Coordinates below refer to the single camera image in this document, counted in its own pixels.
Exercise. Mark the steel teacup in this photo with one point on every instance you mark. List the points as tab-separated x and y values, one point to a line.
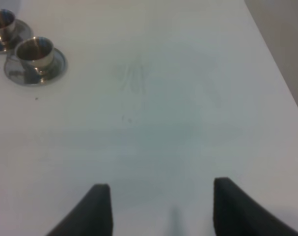
35	55
7	25

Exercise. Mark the steel saucer near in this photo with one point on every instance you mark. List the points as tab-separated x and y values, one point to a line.
15	72

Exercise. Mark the steel saucer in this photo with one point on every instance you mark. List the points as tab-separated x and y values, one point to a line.
15	72
22	32

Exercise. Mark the steel teacup far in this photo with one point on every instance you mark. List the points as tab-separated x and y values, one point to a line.
7	25

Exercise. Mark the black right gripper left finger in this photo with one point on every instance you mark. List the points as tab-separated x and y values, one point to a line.
92	216

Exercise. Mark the steel teacup near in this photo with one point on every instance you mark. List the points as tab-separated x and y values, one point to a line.
35	55

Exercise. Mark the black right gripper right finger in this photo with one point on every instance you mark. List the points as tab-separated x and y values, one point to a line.
236	214

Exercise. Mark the steel saucer far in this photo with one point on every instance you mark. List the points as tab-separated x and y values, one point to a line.
22	32

